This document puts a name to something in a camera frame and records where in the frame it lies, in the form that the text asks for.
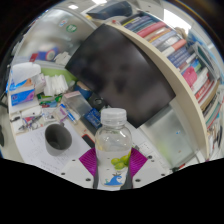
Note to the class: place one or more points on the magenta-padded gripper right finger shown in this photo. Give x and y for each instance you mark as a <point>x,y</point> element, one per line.
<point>146,173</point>

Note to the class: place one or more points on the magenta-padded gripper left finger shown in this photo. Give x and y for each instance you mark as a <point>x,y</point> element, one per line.
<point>75,173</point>

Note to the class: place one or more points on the clear plastic drink bottle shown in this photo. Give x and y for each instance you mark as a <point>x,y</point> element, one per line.
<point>113,146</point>

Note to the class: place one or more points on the black desk mat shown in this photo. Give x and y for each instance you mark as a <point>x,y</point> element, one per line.
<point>88,140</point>

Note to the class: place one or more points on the grey cup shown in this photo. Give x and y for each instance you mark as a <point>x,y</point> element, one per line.
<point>58,140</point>

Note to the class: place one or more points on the handwritten white paper sheet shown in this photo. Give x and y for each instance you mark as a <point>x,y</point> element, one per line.
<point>31,146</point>

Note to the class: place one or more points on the blue circuit board box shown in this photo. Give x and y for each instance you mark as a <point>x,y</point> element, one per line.
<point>92,117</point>

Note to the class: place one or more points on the clear plastic box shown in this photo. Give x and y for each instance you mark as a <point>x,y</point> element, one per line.
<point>77,103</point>

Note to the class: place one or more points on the white tissue pile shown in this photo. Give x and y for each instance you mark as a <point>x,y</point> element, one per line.
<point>56,85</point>

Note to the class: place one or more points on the black computer monitor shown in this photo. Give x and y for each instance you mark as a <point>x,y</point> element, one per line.
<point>120,73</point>

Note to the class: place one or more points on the blue and white tissue box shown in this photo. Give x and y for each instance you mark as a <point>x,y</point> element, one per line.
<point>23,83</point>

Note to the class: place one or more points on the wall shelf with books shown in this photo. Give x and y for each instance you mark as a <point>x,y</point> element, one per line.
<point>186,90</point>

